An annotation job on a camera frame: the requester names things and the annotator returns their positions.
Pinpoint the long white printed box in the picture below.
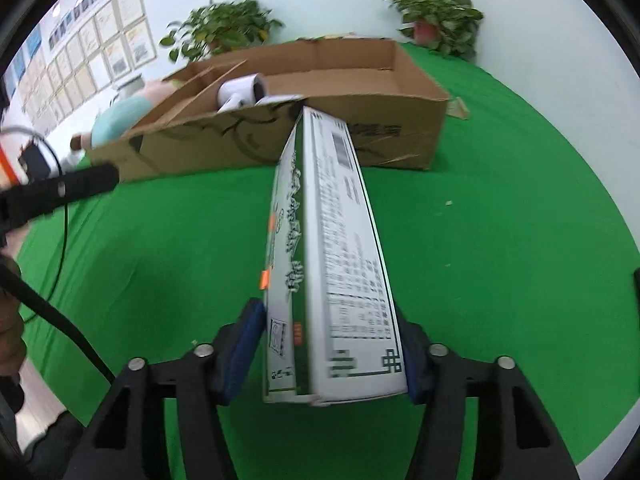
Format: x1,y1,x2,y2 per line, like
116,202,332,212
262,106,408,407

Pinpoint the row of framed wall certificates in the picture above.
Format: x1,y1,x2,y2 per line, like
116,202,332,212
0,0,153,136

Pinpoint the thick black cable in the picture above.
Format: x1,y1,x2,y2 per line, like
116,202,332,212
0,260,115,386

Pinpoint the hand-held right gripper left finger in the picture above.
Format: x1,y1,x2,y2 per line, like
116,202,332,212
70,297,268,480

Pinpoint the green tablecloth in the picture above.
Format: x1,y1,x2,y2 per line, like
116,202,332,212
15,42,640,480

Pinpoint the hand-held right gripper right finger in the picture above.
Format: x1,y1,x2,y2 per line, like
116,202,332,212
395,305,581,480

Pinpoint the large leafy potted plant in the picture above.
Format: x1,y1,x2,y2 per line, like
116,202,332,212
160,0,286,63

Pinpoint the potted plant in red pot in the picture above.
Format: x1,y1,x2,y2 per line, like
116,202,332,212
371,0,485,62

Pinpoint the white kettle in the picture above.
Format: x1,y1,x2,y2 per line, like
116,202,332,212
117,74,146,103

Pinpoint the white hair dryer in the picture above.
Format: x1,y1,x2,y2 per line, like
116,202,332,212
216,74,306,113

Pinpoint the thin black cable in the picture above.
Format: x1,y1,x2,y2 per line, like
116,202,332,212
0,127,68,323

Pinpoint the person's clothing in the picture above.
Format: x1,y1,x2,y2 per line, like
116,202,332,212
0,375,86,480

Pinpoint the large brown cardboard box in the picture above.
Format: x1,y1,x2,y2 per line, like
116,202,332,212
85,38,451,183

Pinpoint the light blue plush toy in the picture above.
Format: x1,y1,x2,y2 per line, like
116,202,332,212
70,80,178,151

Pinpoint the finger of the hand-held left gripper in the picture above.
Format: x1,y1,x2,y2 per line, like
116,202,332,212
0,162,121,233

